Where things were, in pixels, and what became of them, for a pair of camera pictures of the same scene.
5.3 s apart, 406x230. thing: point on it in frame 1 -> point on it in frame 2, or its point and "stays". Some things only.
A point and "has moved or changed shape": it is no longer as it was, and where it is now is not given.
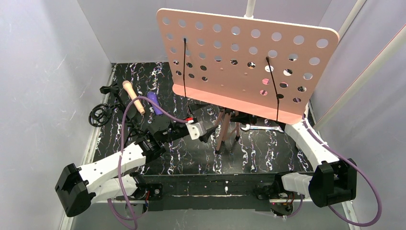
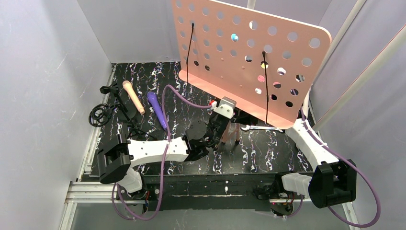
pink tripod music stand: (265, 69) has moved or changed shape
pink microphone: (127, 85) stays
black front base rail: (218, 191) stays
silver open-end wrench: (248, 127) stays
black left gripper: (205, 137) -> (220, 123)
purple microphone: (152, 96) stays
